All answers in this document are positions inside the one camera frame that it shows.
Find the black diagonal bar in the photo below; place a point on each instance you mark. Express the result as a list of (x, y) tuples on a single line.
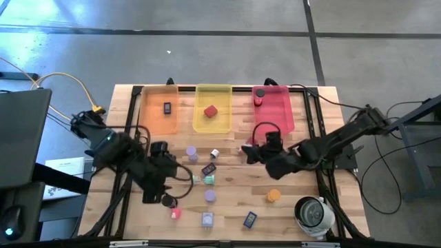
[(62, 179)]

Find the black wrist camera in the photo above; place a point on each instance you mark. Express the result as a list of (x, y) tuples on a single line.
[(159, 149), (274, 138)]

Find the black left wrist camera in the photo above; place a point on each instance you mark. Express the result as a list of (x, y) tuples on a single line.
[(159, 149)]

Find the orange hourglass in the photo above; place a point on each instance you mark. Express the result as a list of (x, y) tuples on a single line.
[(273, 195)]

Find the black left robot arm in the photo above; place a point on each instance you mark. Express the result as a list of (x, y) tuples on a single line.
[(103, 137)]

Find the white bullet security camera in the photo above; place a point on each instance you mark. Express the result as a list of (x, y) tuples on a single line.
[(313, 215)]

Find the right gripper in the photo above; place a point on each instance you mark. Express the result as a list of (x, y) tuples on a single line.
[(270, 157)]

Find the dark blue digital clock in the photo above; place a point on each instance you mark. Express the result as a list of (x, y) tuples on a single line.
[(208, 169), (167, 107)]

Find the yellow translucent plastic bin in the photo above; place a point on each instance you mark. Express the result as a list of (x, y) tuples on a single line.
[(220, 124)]

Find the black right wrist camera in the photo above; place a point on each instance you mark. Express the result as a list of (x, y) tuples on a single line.
[(274, 138)]

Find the dark grey monitor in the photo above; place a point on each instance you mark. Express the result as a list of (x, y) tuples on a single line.
[(24, 137)]

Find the black computer mouse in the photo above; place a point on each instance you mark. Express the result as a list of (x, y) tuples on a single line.
[(12, 222)]

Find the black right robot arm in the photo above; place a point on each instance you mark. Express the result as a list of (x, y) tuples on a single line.
[(344, 136)]

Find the black-capped blue sand hourglass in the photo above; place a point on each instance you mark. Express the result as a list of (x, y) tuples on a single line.
[(169, 202)]

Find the purple capped hourglass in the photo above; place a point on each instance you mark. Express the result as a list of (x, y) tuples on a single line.
[(210, 195), (191, 152)]

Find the black-capped red sand hourglass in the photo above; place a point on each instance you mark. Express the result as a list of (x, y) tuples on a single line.
[(258, 97)]

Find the dark metal side table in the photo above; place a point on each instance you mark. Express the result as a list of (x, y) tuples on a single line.
[(413, 113)]

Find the orange translucent plastic bin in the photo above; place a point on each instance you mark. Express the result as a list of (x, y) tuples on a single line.
[(155, 120)]

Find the lavender wall charger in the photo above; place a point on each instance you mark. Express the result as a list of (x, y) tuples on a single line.
[(207, 219)]

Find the teal hourglass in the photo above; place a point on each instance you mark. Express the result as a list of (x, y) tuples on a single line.
[(207, 179)]

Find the black floor bar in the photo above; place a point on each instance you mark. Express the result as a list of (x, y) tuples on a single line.
[(20, 75)]

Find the white booklet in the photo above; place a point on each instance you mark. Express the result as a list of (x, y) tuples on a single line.
[(69, 165)]

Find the pink wall charger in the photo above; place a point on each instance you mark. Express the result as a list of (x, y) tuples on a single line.
[(175, 214)]

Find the pink translucent plastic bin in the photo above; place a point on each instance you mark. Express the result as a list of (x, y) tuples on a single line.
[(279, 113)]

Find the silver metal bracket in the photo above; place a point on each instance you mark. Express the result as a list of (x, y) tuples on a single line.
[(320, 244), (128, 244)]

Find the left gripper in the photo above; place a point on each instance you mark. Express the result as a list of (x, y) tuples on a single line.
[(160, 168)]

